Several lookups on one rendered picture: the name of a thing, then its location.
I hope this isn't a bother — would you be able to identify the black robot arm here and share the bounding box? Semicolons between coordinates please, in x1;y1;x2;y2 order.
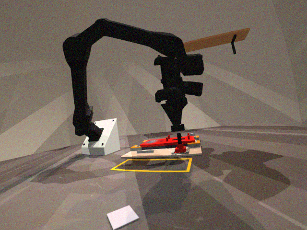
63;18;204;142

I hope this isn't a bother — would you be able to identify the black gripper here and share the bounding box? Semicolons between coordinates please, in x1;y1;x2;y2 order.
155;73;188;128

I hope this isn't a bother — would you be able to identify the black and grey wheel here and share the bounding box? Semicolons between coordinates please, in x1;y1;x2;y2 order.
171;124;185;132

